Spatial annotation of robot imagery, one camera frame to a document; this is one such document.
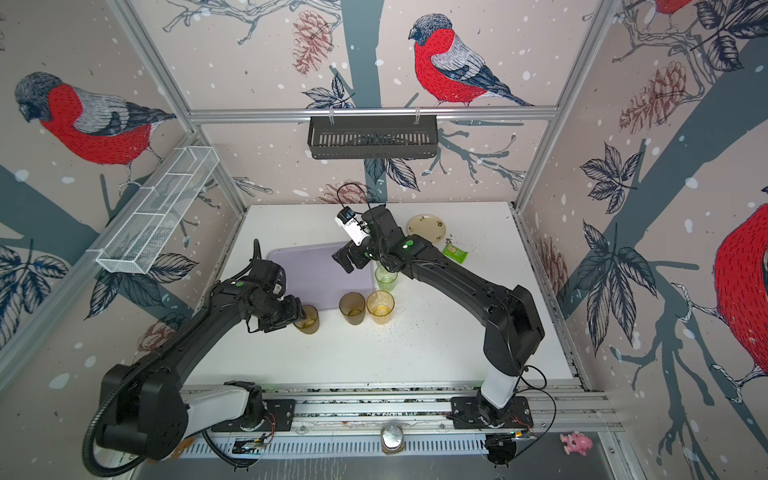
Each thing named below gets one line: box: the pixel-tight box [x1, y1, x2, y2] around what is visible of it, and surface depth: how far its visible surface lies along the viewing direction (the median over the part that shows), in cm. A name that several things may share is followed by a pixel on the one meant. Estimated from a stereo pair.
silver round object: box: [380, 422, 404, 455], surface depth 63 cm
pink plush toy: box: [559, 430, 593, 456], surface depth 69 cm
